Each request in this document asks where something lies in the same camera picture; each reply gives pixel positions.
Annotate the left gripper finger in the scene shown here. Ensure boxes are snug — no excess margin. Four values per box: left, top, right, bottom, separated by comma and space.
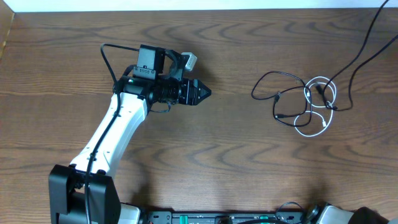
196, 91, 211, 105
197, 80, 211, 93

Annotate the white usb cable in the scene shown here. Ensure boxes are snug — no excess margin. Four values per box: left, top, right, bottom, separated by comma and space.
293, 76, 338, 138

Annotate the black usb cable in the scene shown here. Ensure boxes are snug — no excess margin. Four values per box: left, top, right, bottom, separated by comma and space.
251, 71, 313, 128
315, 0, 398, 112

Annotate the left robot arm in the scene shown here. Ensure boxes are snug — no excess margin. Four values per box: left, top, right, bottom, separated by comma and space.
49, 45, 211, 223

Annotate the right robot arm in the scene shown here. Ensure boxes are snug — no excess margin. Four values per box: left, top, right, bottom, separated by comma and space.
302, 202, 397, 224

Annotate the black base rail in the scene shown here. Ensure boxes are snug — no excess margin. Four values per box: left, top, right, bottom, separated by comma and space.
138, 211, 305, 224

